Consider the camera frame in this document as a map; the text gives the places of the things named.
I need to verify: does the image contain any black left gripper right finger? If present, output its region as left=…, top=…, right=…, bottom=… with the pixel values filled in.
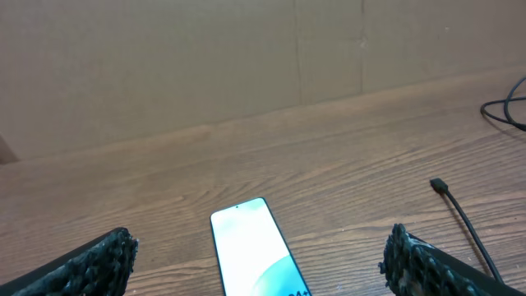
left=379, top=224, right=525, bottom=296

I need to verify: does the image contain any Galaxy S24+ smartphone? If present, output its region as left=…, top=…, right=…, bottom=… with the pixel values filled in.
left=210, top=197, right=311, bottom=296

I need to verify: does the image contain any black USB-C charging cable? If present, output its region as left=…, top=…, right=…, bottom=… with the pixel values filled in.
left=429, top=76, right=526, bottom=284

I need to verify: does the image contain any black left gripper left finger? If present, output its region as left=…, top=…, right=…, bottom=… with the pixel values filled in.
left=1, top=227, right=139, bottom=296

